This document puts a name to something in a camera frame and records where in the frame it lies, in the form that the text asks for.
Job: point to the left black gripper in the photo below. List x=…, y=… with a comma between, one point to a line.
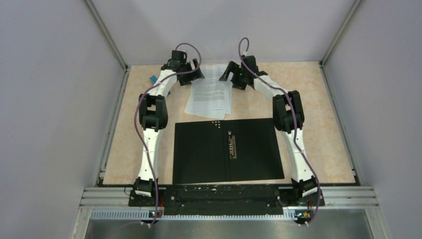
x=193, y=76

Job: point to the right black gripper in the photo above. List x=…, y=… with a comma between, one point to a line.
x=235, y=68

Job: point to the printed paper sheet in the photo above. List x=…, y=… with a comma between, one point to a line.
x=210, y=98

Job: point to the teal folder black inside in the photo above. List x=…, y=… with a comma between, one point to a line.
x=226, y=151

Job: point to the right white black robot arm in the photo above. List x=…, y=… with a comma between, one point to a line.
x=288, y=118

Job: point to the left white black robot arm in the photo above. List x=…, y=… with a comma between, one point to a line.
x=151, y=116

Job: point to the left aluminium frame post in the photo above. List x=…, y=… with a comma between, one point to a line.
x=105, y=33

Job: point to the aluminium frame post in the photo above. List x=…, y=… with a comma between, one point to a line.
x=105, y=33
x=342, y=30

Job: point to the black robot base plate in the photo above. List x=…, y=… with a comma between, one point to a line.
x=224, y=199

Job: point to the right aluminium frame post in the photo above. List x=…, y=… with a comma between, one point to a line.
x=342, y=30

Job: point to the white slotted cable duct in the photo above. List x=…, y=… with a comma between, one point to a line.
x=145, y=214

